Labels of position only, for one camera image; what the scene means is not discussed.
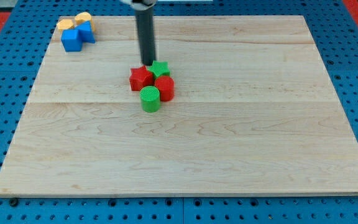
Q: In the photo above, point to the yellow pentagon block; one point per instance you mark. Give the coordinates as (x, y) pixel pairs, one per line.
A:
(65, 24)

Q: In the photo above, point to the blue triangular block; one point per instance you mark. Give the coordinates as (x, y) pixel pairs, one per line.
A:
(86, 32)

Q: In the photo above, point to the red cylinder block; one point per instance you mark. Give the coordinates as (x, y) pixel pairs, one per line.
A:
(166, 87)

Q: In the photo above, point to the red star block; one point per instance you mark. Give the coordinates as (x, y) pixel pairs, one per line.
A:
(140, 77)

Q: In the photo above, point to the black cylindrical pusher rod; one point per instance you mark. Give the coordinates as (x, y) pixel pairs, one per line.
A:
(145, 30)

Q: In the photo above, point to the green cylinder block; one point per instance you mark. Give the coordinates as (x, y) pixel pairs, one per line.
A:
(150, 99)

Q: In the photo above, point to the yellow heart block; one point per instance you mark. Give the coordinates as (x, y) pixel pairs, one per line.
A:
(84, 17)

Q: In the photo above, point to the light wooden board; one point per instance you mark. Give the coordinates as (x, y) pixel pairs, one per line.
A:
(255, 114)

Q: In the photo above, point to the green star block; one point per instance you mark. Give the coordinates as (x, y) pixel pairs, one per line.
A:
(159, 69)

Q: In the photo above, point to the blue cube block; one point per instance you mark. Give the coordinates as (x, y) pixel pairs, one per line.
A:
(71, 40)

